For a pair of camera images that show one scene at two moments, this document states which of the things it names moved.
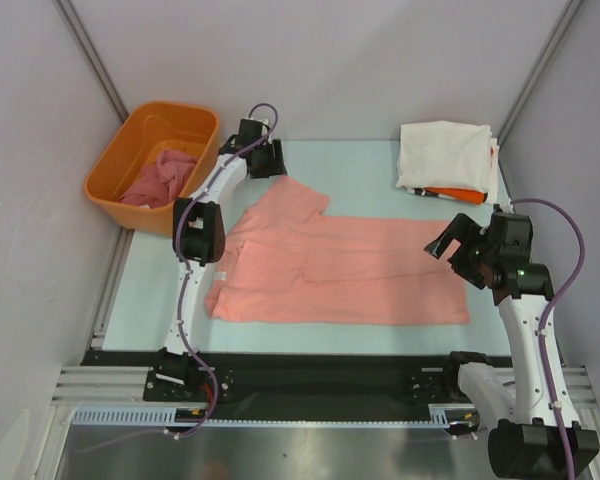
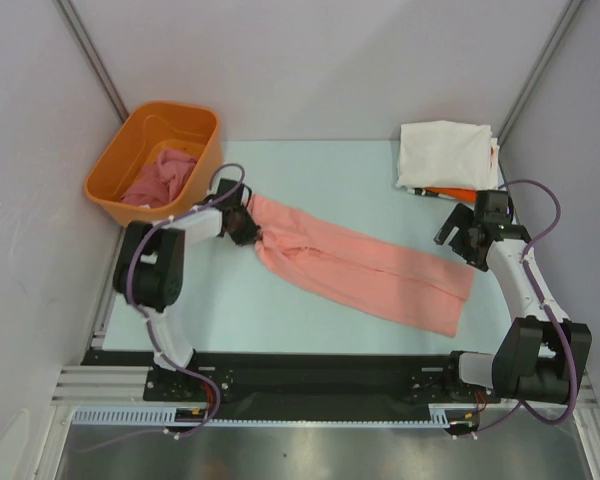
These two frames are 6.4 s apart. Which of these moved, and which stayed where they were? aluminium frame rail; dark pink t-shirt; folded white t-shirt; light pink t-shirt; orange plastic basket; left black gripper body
Moved: left black gripper body; light pink t-shirt
Stayed: aluminium frame rail; dark pink t-shirt; orange plastic basket; folded white t-shirt
